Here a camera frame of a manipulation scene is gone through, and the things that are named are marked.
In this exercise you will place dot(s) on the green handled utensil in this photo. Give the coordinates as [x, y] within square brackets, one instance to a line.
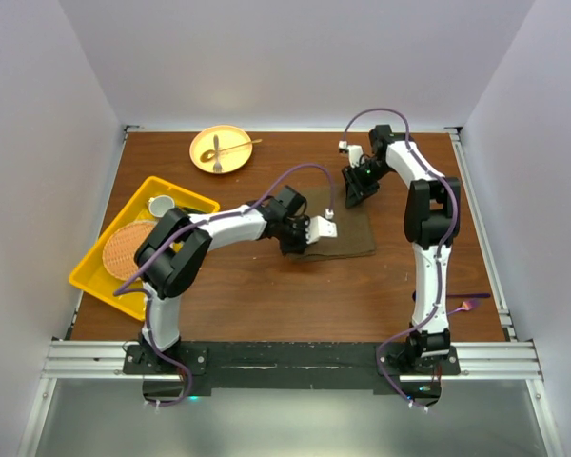
[189, 210]

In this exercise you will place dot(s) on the beige round plate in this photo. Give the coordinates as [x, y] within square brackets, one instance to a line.
[228, 136]

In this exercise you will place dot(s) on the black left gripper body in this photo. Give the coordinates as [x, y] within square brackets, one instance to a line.
[292, 236]

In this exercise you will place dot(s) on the yellow plastic tray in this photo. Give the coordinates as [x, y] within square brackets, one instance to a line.
[90, 275]

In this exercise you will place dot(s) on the iridescent purple fork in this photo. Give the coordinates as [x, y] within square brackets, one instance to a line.
[466, 306]

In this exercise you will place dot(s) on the silver fork on plate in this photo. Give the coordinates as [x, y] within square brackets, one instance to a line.
[217, 166]

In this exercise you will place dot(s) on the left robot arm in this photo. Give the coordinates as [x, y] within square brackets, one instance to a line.
[172, 255]

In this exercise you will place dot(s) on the iridescent blue spoon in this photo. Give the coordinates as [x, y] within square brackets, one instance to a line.
[480, 295]

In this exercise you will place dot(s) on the grey mug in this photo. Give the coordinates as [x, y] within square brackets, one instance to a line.
[159, 205]

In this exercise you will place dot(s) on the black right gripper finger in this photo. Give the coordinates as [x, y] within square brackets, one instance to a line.
[353, 189]
[364, 192]

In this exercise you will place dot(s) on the gold spoon on plate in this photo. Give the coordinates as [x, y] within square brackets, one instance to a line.
[208, 154]

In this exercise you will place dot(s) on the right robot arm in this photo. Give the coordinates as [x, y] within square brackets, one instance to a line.
[431, 223]

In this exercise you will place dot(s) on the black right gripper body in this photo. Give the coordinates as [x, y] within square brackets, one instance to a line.
[369, 172]

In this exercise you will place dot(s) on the brown cloth napkin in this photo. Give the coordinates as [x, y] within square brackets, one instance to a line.
[354, 235]

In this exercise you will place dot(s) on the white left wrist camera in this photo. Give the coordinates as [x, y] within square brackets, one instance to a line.
[319, 228]

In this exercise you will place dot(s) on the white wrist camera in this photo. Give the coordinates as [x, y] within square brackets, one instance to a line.
[319, 228]
[354, 153]

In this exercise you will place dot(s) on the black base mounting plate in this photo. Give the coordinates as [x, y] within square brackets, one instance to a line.
[200, 367]

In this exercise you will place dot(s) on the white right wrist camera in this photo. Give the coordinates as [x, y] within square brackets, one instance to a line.
[354, 153]

